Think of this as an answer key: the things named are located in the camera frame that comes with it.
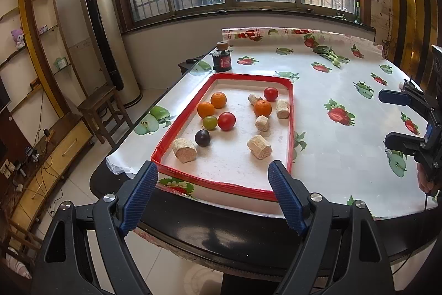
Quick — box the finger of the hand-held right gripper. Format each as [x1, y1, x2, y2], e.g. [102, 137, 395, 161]
[384, 131, 442, 180]
[378, 80, 435, 125]

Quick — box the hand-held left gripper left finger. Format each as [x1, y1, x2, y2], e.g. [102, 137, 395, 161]
[30, 161, 159, 295]

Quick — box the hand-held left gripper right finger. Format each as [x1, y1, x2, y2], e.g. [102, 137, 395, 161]
[268, 160, 396, 295]

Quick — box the red rimmed white tray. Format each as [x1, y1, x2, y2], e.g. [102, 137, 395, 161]
[151, 72, 296, 202]

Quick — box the dark purple plum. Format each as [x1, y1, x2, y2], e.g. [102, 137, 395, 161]
[194, 129, 211, 147]

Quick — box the orange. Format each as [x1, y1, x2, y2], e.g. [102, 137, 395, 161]
[211, 92, 227, 109]
[254, 100, 273, 118]
[197, 101, 215, 118]

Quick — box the person's right hand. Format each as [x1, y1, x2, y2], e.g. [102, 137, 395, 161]
[416, 162, 436, 194]

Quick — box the green leafy vegetable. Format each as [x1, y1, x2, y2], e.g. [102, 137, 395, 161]
[312, 45, 349, 68]

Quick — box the black round table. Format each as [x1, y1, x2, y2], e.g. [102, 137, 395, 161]
[89, 160, 442, 295]

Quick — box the yellow low cabinet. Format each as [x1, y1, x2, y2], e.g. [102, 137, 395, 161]
[0, 112, 94, 224]

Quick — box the wooden stool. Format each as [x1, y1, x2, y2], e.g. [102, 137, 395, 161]
[77, 85, 134, 145]

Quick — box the dark side table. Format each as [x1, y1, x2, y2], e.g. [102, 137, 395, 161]
[178, 55, 212, 75]

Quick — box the black motor with red label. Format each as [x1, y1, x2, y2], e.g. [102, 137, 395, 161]
[211, 51, 233, 73]

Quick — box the beige standing air conditioner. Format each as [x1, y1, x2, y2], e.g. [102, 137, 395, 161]
[77, 0, 142, 109]

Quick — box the purple plush toy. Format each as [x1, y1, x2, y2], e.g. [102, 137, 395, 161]
[11, 28, 26, 50]

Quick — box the wooden wall shelf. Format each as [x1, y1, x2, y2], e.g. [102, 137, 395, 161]
[0, 0, 85, 118]

